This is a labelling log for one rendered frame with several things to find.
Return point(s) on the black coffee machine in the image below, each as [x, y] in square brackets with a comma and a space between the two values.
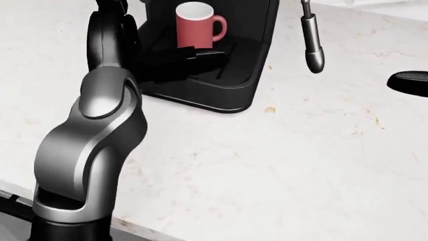
[254, 50]

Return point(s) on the silver steam wand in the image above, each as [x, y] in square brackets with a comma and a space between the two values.
[311, 37]

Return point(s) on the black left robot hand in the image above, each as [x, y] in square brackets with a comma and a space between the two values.
[167, 64]

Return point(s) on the red ceramic mug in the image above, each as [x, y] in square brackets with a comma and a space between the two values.
[195, 28]

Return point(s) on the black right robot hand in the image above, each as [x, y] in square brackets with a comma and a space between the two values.
[409, 81]

